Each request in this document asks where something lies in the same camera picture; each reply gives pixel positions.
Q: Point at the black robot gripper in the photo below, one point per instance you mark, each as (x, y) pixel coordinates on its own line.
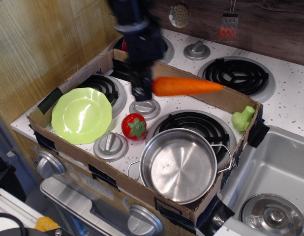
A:
(144, 47)

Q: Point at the orange toy carrot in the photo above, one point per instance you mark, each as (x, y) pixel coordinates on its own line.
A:
(172, 86)

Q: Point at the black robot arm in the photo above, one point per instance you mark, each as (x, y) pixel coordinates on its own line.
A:
(132, 11)

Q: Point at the light green plastic plate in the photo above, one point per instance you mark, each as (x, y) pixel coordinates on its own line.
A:
(81, 116)

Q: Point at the silver stovetop knob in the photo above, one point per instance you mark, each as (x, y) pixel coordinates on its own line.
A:
(149, 109)
(111, 147)
(197, 51)

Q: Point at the red toy strawberry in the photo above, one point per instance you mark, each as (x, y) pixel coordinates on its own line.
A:
(134, 126)

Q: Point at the dark red toy cup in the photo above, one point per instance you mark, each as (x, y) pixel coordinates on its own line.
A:
(124, 45)

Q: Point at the hanging metal skimmer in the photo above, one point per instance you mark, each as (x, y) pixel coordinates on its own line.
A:
(179, 14)

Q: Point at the stainless steel pot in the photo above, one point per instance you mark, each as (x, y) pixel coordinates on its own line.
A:
(180, 165)

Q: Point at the brown cardboard fence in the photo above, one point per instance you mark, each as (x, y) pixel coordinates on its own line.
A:
(107, 180)

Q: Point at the hanging metal spatula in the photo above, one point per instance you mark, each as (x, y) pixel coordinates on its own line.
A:
(229, 23)

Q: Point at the light green toy broccoli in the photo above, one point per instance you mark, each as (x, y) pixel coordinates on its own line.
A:
(241, 120)

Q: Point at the silver oven front knob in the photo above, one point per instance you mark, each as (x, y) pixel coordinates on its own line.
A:
(49, 165)
(142, 222)

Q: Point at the grey toy sink basin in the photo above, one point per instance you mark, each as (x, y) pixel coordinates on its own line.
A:
(276, 166)

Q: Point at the silver pot lid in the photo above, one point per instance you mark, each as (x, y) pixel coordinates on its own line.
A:
(273, 215)

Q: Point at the silver oven door handle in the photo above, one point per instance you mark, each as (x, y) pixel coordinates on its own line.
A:
(76, 204)

